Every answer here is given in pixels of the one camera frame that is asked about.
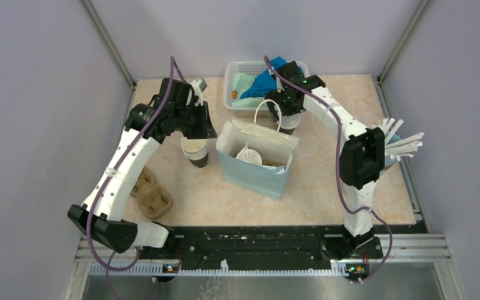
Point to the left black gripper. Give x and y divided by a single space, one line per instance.
205 129

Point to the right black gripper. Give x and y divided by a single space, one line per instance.
276 96

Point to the white lid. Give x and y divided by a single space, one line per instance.
290 122
250 156

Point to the stack of paper cups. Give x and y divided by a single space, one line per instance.
196 150

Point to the pale blue paper bag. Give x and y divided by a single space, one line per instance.
269 143

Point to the brown cardboard cup carrier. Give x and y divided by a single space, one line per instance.
153 199

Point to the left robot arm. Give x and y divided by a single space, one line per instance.
179 106

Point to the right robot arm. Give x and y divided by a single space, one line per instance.
360 149

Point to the blue cloth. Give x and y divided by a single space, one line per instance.
262 84

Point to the mint green cloth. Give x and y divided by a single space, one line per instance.
241 82

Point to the white plastic basket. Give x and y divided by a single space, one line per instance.
249 67

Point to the blue straw holder cup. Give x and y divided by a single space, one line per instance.
388 162

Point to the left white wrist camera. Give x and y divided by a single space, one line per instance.
199 85

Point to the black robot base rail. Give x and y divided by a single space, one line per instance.
276 251

